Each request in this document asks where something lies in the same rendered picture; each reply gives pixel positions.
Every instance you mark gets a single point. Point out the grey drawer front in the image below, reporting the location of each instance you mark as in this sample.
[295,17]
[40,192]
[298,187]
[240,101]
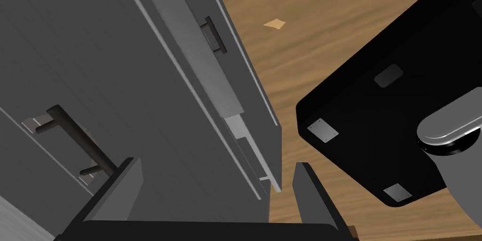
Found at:
[244,79]

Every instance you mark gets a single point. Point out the grey cabinet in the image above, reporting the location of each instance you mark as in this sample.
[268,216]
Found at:
[22,180]

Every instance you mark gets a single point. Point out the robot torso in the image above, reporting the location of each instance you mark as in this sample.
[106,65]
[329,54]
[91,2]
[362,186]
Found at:
[376,120]

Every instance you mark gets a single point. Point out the grey cabinet door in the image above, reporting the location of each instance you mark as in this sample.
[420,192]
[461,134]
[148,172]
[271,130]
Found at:
[143,94]

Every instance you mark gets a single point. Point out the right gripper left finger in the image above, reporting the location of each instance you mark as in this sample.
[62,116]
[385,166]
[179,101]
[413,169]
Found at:
[120,196]

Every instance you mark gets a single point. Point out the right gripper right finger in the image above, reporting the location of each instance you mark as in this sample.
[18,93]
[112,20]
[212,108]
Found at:
[310,199]

